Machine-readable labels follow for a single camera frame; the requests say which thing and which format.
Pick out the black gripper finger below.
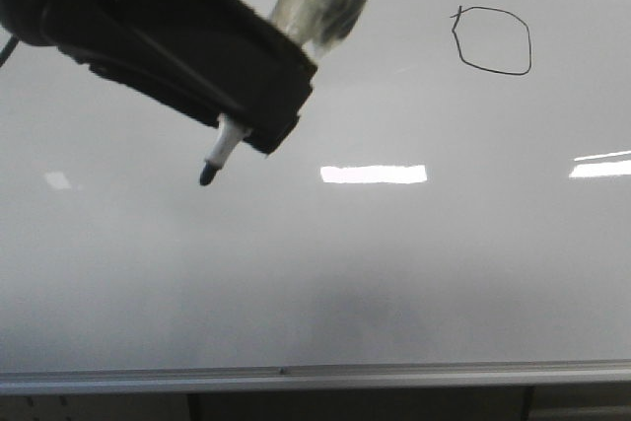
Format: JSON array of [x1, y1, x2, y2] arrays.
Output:
[[1, 0, 316, 154]]

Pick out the white marker black tip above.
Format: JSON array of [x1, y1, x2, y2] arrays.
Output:
[[199, 114, 252, 186]]

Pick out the white whiteboard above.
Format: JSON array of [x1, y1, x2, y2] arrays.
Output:
[[1, 0, 630, 373]]

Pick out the dark cabinet under whiteboard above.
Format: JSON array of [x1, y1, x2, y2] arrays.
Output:
[[1, 383, 630, 420]]

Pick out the black cable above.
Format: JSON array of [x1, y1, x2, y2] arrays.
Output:
[[0, 35, 21, 70]]

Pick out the aluminium whiteboard tray rail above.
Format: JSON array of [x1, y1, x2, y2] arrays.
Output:
[[1, 359, 630, 396]]

